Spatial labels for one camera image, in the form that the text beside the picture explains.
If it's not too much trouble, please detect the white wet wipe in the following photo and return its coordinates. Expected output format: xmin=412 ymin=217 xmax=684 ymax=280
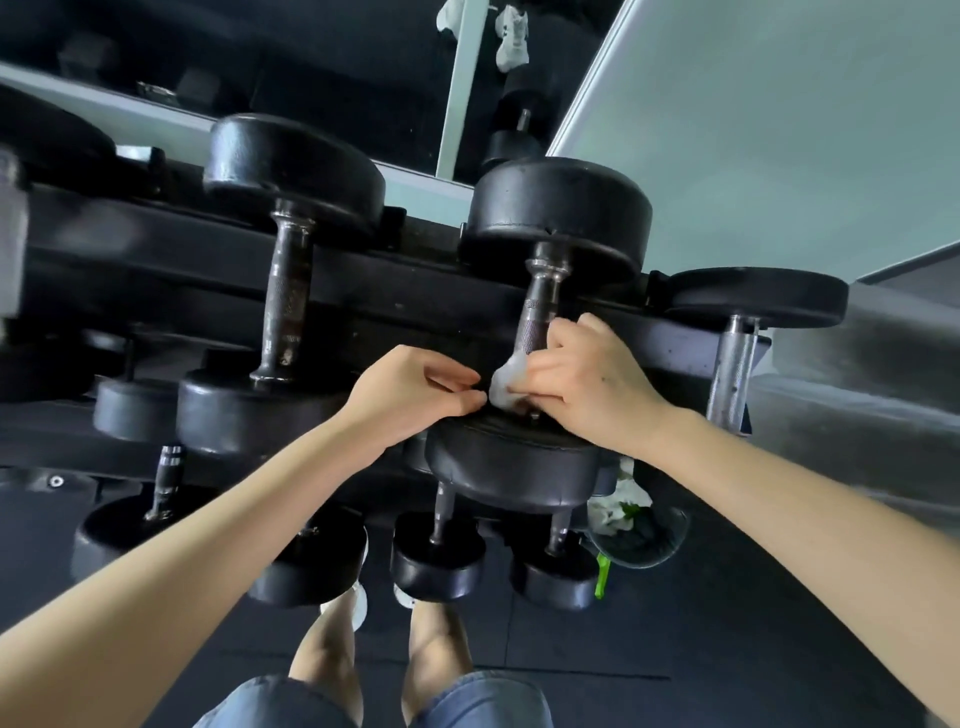
xmin=488 ymin=352 xmax=538 ymax=418

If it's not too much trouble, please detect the person's left white sneaker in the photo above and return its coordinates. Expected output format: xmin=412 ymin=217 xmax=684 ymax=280
xmin=320 ymin=524 xmax=370 ymax=631

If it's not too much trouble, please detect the person's right forearm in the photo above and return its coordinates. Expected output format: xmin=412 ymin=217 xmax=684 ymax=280
xmin=637 ymin=408 xmax=960 ymax=728

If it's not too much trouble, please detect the row dumbbell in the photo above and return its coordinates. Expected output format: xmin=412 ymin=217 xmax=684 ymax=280
xmin=425 ymin=157 xmax=654 ymax=517

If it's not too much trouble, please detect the black dumbbell rack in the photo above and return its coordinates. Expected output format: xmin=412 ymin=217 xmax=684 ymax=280
xmin=0 ymin=142 xmax=774 ymax=594

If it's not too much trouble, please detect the person's left forearm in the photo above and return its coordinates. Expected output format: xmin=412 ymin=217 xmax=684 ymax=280
xmin=0 ymin=412 xmax=391 ymax=728

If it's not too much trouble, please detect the person's right hand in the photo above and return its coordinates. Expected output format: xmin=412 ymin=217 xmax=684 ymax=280
xmin=509 ymin=312 xmax=680 ymax=459

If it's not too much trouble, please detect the large black dumbbell stepped handle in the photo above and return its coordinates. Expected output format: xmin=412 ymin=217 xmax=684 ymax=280
xmin=176 ymin=113 xmax=388 ymax=459

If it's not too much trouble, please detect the person's left hand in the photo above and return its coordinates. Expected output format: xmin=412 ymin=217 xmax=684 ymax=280
xmin=341 ymin=344 xmax=487 ymax=451

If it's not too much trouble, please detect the small end dumbbell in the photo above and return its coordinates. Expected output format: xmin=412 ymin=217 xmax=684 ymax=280
xmin=665 ymin=267 xmax=850 ymax=436

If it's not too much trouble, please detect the person's right leg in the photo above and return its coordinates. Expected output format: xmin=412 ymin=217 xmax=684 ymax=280
xmin=401 ymin=599 xmax=475 ymax=721

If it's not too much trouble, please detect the black dumbbell thick chrome handle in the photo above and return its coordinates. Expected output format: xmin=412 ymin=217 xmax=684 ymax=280
xmin=0 ymin=82 xmax=118 ymax=339

